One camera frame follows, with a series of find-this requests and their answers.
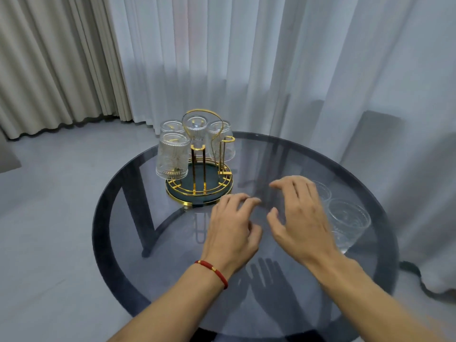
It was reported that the person's left hand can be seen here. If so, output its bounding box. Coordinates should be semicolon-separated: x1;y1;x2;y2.
200;192;264;279

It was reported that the red string bracelet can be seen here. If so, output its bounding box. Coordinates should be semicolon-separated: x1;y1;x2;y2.
194;259;229;290

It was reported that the person's left forearm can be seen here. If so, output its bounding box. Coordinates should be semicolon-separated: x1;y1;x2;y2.
106;263;227;342

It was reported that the person's right hand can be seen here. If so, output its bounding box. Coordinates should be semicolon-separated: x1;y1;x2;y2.
266;175;349;279

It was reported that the clear ribbed drinking glass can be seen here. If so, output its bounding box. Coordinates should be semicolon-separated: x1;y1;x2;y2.
313;180;333;207
206;121;236;162
155;133;191;181
159;119;187;138
326;198;372;254
181;115;209;150

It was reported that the beige pleated curtain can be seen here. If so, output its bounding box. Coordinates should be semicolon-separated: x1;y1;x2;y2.
0;0;133;140

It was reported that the gold wire cup rack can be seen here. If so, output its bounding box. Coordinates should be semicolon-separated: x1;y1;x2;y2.
165;109;237;207

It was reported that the white sheer curtain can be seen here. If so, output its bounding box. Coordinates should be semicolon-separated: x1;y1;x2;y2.
106;0;456;300

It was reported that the person's right forearm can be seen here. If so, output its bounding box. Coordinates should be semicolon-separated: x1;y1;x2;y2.
308;256;446;342

